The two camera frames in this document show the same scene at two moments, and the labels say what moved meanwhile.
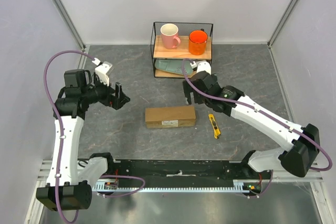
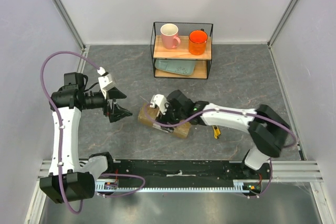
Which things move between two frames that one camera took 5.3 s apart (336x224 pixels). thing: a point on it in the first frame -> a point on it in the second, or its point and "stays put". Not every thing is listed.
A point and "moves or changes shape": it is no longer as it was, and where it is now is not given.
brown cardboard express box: [170, 117] moves or changes shape
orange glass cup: [197, 42] stays put
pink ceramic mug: [169, 32] stays put
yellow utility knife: [216, 130] stays put
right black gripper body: [201, 100] -> [172, 115]
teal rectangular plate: [174, 66] stays put
